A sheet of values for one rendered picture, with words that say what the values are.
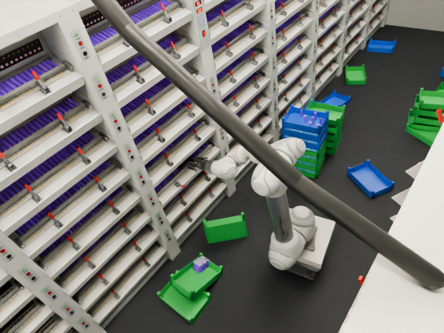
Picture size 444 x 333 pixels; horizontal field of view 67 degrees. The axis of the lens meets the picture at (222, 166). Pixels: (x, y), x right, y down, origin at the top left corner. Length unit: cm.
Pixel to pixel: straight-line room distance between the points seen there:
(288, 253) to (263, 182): 58
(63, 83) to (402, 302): 138
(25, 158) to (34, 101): 24
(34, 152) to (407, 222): 138
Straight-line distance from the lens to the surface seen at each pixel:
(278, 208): 163
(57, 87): 153
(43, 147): 158
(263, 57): 263
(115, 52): 165
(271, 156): 41
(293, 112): 278
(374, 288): 45
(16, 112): 148
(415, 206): 53
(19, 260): 176
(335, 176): 294
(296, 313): 228
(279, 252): 190
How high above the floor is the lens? 211
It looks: 44 degrees down
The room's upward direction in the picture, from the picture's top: 12 degrees counter-clockwise
